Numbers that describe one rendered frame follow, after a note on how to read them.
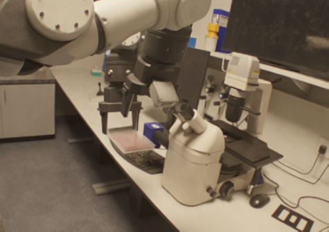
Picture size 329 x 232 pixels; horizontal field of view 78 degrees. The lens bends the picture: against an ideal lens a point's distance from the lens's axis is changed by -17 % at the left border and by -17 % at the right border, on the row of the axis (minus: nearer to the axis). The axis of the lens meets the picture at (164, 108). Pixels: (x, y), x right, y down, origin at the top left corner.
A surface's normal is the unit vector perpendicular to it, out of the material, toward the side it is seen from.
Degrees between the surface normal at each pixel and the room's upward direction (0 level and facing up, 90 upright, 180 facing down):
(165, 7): 104
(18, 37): 68
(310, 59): 86
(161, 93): 42
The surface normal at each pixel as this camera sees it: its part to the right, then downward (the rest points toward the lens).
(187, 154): -0.74, 0.09
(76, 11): 0.66, -0.06
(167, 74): 0.51, 0.51
